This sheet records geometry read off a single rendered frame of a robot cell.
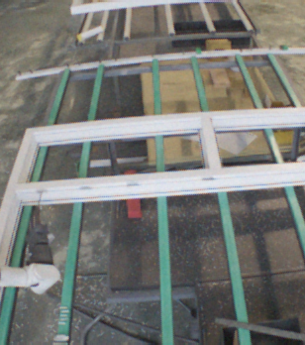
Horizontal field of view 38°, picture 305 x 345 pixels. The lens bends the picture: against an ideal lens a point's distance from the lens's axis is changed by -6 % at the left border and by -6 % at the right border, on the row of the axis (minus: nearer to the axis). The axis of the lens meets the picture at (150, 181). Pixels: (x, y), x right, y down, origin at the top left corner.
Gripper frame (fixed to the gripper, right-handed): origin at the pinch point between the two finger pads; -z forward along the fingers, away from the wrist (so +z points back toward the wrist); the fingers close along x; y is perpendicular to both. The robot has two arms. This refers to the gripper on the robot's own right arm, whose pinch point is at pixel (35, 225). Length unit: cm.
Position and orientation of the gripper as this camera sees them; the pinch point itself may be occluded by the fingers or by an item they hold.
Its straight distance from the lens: 176.5
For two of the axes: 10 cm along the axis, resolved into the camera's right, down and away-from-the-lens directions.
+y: -7.3, -2.1, -6.4
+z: 2.8, 7.7, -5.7
